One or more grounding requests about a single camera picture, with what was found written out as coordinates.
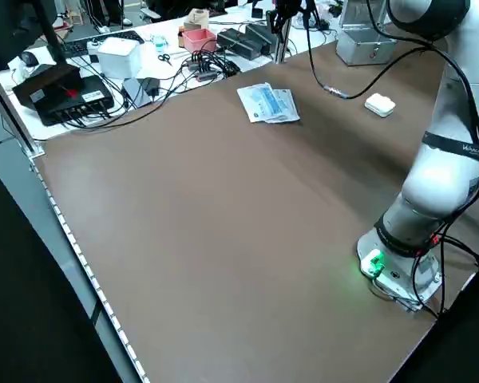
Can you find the small white medicine box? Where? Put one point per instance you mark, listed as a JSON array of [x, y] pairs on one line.
[[379, 104]]

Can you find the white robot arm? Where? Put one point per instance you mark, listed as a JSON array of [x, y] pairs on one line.
[[443, 183]]

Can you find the pink plastic box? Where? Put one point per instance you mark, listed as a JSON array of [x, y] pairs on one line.
[[199, 40]]

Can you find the white cube box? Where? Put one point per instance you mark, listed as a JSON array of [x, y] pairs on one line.
[[117, 60]]

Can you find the blue printed face mask packet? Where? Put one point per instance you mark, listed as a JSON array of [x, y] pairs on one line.
[[289, 107], [259, 101]]

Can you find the black usb hub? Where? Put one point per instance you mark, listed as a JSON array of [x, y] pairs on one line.
[[201, 65]]

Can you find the black power adapter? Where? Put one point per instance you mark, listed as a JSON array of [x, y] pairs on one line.
[[150, 85]]

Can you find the grey power adapter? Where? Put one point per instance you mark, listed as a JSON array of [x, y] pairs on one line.
[[135, 93]]

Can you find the black ribbed metal block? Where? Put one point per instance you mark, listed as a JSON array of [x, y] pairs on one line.
[[263, 38], [235, 44]]

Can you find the silver aluminium first-aid case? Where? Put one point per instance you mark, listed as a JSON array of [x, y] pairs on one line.
[[359, 48]]

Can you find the black keyboard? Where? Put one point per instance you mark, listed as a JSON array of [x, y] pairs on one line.
[[74, 48]]

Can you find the black computer mouse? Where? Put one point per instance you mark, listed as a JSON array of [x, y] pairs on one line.
[[31, 59]]

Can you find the black monitor with stand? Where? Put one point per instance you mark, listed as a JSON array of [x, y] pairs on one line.
[[8, 28]]

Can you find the aluminium camera post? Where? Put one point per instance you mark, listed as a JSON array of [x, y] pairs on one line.
[[283, 48]]

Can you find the black network switch box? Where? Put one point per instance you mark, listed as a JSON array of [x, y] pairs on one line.
[[92, 93]]

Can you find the aluminium table frame rail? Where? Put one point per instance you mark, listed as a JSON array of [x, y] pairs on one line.
[[16, 127]]

